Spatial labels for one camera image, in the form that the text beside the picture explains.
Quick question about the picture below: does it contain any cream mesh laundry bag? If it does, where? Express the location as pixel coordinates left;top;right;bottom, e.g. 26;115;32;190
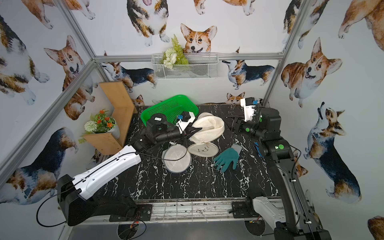
188;112;225;158

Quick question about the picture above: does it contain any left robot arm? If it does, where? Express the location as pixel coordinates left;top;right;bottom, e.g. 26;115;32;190
57;112;200;227

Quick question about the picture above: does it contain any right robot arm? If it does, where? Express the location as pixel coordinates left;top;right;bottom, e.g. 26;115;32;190
231;106;331;240

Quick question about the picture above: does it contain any green plastic basket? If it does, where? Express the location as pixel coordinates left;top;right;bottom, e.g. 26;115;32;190
141;95;199;126

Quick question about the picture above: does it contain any green rubber glove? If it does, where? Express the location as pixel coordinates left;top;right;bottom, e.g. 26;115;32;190
213;144;243;173

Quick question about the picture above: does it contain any wooden shelf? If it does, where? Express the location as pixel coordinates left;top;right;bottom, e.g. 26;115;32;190
82;80;136;156

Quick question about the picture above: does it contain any potted flower plant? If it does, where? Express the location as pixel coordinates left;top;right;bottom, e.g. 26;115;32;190
82;109;121;139

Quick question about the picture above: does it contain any white flower fern bouquet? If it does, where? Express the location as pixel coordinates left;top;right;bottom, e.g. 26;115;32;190
160;35;190;71

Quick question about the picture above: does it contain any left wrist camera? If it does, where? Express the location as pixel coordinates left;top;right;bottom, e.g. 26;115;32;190
176;111;196;134

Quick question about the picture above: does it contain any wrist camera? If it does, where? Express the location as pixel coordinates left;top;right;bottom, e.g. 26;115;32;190
176;111;196;134
241;97;259;122

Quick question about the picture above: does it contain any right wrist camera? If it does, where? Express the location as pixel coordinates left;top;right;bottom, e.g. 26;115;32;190
241;97;259;122

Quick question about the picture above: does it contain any white wire wall basket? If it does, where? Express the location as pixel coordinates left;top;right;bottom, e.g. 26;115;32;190
151;54;219;80

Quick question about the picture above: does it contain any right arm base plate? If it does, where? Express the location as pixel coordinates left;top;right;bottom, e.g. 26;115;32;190
229;202;259;219

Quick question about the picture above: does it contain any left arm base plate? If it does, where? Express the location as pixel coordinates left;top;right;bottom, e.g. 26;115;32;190
109;204;153;222

